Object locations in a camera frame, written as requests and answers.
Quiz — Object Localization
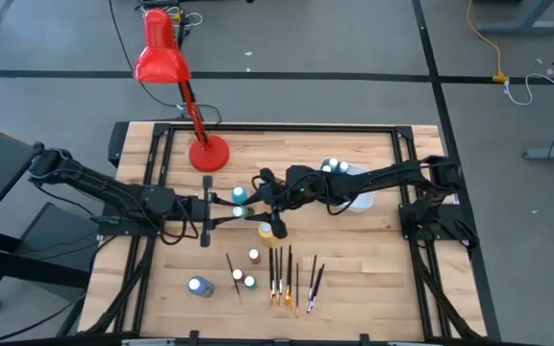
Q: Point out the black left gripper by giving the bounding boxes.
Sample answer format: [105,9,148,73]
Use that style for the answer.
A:
[176,175,242,248]

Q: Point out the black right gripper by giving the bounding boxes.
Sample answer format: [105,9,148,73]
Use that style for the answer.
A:
[243,164,329,240]

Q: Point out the large sky blue paint bottle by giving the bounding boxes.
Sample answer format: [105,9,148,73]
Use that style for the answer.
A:
[230,185,250,207]

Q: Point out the large yellow paint bottle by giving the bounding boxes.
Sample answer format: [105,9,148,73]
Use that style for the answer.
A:
[257,221,276,248]

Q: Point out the black paintbrush dark bristles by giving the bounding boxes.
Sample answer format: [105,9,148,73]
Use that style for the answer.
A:
[308,264,324,311]
[307,254,318,303]
[306,262,326,314]

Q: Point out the white plastic storage bin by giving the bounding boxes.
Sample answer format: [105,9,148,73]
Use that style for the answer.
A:
[318,158,375,214]

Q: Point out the wide orange-bristle paintbrush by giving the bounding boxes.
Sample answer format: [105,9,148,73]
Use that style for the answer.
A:
[284,252,292,308]

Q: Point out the red desk lamp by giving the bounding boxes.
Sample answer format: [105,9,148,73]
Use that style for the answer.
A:
[132,8,231,174]

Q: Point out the grey metal floor foot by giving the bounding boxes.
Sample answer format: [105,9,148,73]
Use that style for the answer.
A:
[522,146,554,162]

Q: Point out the black aluminium table frame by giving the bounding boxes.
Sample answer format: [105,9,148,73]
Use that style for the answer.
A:
[77,122,488,346]

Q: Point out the black table side bracket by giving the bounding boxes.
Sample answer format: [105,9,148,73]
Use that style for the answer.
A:
[108,121,130,168]

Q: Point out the white coiled cable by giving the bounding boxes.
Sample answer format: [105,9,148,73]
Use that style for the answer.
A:
[168,5,205,28]

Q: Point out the black lamp cable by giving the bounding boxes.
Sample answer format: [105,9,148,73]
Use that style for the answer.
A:
[108,0,223,125]

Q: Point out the yellow extension cable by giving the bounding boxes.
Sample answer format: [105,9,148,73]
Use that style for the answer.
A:
[466,0,510,84]

